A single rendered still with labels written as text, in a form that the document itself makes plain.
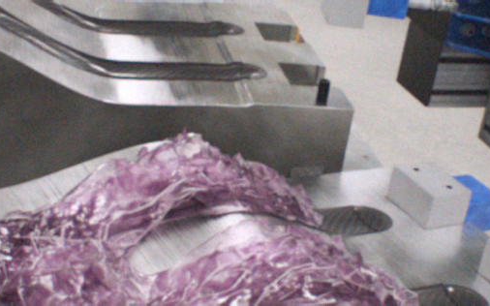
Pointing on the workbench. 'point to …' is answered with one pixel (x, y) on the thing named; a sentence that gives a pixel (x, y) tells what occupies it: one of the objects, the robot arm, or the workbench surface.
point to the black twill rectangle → (305, 170)
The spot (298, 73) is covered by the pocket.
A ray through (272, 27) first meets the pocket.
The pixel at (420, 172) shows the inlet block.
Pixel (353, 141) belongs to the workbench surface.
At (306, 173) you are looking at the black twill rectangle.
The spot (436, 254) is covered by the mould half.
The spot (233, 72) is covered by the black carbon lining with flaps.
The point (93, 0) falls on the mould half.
